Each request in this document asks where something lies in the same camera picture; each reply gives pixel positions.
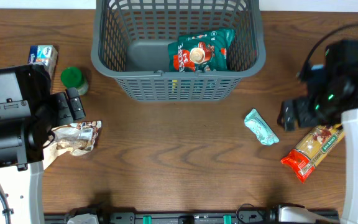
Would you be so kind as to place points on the grey plastic basket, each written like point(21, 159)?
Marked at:
point(131, 38)

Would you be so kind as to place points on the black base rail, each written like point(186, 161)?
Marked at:
point(94, 215)

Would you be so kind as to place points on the green Nescafe coffee bag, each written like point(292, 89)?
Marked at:
point(202, 52)

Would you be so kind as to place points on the tissue pocket pack bundle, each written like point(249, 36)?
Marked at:
point(45, 54)

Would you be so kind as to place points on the green lid jar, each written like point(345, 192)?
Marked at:
point(73, 77)

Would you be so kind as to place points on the red spaghetti pasta pack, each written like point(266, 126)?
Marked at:
point(312, 149)

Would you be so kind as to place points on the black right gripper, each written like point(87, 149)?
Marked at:
point(301, 111)

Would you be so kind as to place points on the light blue wipes packet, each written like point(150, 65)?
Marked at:
point(260, 128)

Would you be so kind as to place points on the white brown snack pouch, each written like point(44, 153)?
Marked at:
point(77, 139)

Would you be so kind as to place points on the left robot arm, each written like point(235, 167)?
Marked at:
point(28, 113)

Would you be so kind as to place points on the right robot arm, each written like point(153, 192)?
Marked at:
point(338, 54)

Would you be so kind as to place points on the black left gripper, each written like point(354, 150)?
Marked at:
point(73, 114)

